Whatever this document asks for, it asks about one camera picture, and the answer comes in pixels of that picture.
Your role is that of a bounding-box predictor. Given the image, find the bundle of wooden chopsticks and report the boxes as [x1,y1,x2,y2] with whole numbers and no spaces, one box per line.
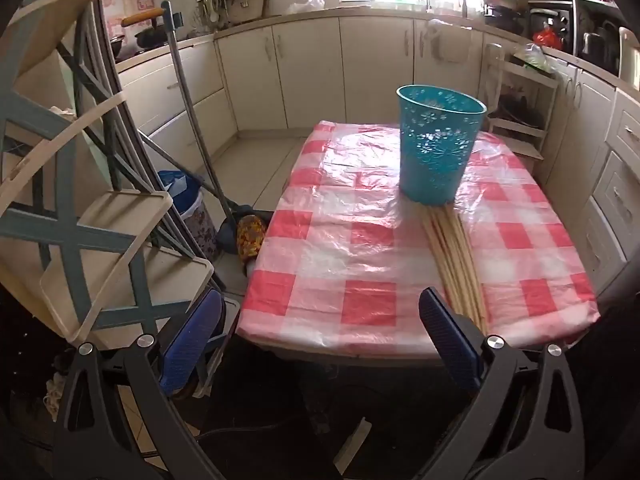
[420,202,490,336]

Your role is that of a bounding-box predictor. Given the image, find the yellow floral slipper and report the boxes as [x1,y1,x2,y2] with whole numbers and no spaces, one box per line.
[236,215,267,263]

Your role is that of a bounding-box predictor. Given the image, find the black kettle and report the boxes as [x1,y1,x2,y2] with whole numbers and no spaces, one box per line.
[580,32,606,61]

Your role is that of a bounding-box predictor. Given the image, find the black cooking pot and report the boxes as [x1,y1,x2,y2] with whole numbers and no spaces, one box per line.
[134,26,168,52]

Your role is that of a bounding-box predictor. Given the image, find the dish drying rack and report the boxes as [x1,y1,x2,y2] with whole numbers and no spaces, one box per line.
[482,0,531,28]

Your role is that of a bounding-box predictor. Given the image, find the wall utensil rack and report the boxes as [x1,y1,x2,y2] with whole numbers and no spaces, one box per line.
[192,0,268,26]

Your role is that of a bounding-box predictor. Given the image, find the white appliance shelf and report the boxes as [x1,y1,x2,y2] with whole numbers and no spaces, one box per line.
[570,0,640,76]

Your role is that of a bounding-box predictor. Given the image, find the floral bin with blue bag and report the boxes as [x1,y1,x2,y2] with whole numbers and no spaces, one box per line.
[157,170,218,261]

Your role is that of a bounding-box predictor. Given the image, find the white storage cart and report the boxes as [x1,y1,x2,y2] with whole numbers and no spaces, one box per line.
[480,42,558,161]

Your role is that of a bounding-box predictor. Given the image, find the red white checkered tablecloth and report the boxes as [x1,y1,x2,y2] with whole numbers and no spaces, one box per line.
[235,120,601,361]

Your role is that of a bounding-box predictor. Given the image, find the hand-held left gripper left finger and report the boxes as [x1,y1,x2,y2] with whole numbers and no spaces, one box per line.
[52,287,226,480]

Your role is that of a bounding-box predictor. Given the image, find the teal perforated plastic basket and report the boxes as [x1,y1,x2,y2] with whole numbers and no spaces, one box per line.
[396,84,488,207]

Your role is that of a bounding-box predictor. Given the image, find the black toaster oven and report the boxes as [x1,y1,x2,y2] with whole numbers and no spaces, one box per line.
[529,2,575,51]

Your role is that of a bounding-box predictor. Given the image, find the white electric water boiler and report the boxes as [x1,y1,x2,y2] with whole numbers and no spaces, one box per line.
[617,27,640,81]

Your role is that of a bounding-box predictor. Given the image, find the cream kitchen base cabinets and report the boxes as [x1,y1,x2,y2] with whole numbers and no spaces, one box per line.
[114,10,501,161]

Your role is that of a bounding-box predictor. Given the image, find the white drawer cabinets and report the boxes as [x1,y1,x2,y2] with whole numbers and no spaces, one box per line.
[542,52,640,306]

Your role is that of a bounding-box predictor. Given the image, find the bag of green vegetables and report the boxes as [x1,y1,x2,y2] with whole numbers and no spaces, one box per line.
[512,42,551,71]

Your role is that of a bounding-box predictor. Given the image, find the pink wall stickers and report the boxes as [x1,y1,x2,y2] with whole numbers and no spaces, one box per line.
[102,0,156,36]

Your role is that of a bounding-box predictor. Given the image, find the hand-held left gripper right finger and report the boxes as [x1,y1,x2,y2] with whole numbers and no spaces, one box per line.
[415,287,596,480]

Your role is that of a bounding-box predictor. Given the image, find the translucent hanging plastic bag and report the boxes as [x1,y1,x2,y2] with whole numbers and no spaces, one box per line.
[422,19,473,63]

